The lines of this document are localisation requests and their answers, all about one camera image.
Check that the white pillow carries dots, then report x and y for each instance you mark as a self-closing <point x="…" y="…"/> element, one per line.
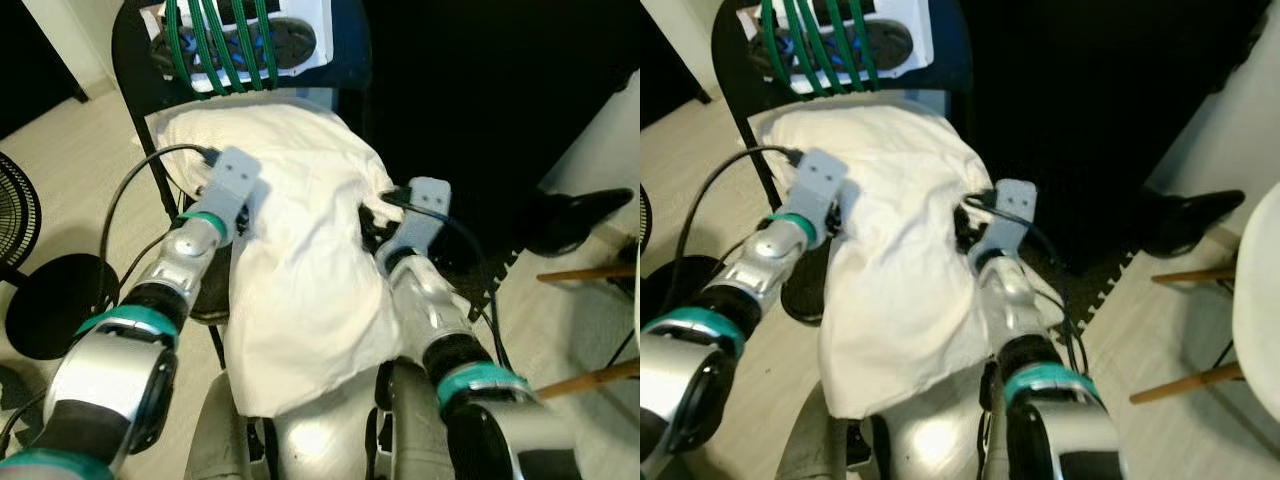
<point x="900" y="280"/>
<point x="300" y="270"/>

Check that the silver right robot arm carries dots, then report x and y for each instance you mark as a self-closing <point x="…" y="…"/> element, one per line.
<point x="430" y="310"/>
<point x="1015" y="300"/>

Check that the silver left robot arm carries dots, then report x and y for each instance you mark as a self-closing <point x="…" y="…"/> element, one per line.
<point x="110" y="370"/>
<point x="700" y="370"/>

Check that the black chair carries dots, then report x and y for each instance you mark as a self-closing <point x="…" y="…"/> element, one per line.
<point x="735" y="50"/>
<point x="130" y="50"/>

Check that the wooden chair leg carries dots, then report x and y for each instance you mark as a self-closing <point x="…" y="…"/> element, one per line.
<point x="590" y="380"/>
<point x="1190" y="383"/>
<point x="590" y="272"/>
<point x="1195" y="274"/>

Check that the white plastic chair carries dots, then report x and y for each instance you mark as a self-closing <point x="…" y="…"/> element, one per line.
<point x="1260" y="300"/>

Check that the round black fan base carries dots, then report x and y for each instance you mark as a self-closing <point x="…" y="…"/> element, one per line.
<point x="55" y="305"/>
<point x="670" y="290"/>

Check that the grey robot right leg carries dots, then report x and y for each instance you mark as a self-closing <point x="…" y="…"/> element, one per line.
<point x="998" y="430"/>
<point x="410" y="420"/>

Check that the grey robot leg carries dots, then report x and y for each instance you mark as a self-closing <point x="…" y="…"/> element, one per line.
<point x="410" y="420"/>
<point x="215" y="435"/>
<point x="998" y="430"/>
<point x="810" y="445"/>

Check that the white box with black picture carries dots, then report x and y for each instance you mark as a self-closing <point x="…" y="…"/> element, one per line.
<point x="915" y="40"/>
<point x="312" y="40"/>

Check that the black plastic base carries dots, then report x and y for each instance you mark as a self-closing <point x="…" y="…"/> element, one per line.
<point x="1185" y="215"/>
<point x="570" y="215"/>

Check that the silver robot waist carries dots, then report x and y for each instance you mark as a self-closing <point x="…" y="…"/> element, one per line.
<point x="920" y="445"/>
<point x="310" y="445"/>

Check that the grey robot left leg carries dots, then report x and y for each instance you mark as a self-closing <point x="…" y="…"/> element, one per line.
<point x="810" y="445"/>
<point x="215" y="435"/>

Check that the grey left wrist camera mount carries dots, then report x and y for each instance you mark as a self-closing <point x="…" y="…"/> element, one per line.
<point x="822" y="178"/>
<point x="235" y="175"/>

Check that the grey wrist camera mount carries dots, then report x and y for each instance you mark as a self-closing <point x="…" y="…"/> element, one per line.
<point x="822" y="178"/>
<point x="425" y="200"/>
<point x="235" y="175"/>
<point x="1013" y="200"/>

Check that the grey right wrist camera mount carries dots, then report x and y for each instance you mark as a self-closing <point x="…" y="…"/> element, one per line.
<point x="1013" y="200"/>
<point x="425" y="200"/>

